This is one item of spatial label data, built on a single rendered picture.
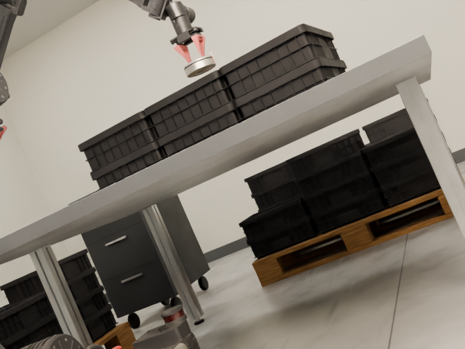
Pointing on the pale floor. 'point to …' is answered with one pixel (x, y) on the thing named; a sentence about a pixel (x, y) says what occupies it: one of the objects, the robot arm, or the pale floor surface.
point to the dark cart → (144, 260)
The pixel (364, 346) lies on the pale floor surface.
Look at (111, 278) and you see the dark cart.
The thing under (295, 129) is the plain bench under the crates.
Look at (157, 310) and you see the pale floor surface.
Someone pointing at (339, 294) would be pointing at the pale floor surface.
